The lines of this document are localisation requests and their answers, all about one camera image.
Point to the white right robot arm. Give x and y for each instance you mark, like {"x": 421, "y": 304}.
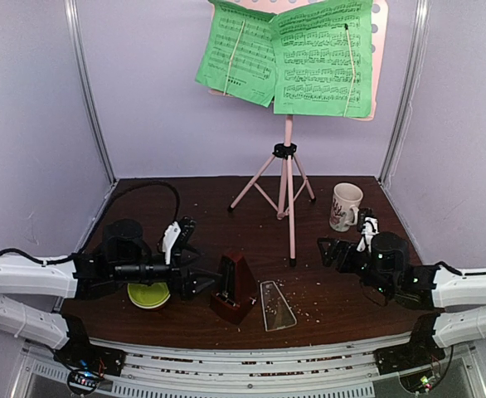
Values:
{"x": 453, "y": 301}

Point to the green sheet music page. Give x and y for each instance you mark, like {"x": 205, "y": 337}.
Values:
{"x": 323, "y": 59}
{"x": 239, "y": 59}

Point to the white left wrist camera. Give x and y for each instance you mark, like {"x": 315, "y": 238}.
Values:
{"x": 175, "y": 239}

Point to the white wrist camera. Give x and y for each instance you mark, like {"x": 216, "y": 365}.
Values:
{"x": 175, "y": 239}
{"x": 367, "y": 225}

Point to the right aluminium frame post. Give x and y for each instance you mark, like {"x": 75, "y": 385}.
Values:
{"x": 412, "y": 79}

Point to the clear plastic metronome cover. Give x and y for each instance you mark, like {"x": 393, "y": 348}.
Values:
{"x": 277, "y": 314}

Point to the green sheet music left page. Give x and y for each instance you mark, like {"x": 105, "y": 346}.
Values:
{"x": 239, "y": 59}

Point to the pink music stand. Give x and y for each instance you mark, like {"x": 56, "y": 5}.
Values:
{"x": 293, "y": 179}

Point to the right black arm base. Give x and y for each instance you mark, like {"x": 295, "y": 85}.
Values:
{"x": 418, "y": 351}

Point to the green sheet music right page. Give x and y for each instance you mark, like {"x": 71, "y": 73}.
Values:
{"x": 323, "y": 59}

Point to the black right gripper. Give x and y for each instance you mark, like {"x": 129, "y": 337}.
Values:
{"x": 352, "y": 257}

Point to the left aluminium frame post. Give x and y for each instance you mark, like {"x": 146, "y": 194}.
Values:
{"x": 73, "y": 23}

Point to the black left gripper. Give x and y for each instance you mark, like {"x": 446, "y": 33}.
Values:
{"x": 184, "y": 288}

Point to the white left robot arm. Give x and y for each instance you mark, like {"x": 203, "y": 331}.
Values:
{"x": 21, "y": 273}

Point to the white floral ceramic mug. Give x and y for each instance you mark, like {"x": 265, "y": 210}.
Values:
{"x": 344, "y": 212}

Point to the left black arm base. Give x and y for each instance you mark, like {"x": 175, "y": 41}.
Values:
{"x": 79, "y": 352}

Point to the aluminium frame post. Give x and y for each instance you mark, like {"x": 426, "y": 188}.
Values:
{"x": 73, "y": 23}
{"x": 412, "y": 79}

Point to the brown wooden metronome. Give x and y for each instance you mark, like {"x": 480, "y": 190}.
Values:
{"x": 236, "y": 292}

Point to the green plastic bowl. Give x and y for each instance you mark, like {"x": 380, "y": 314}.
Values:
{"x": 153, "y": 296}

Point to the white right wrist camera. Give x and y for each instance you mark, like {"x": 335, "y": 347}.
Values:
{"x": 367, "y": 225}

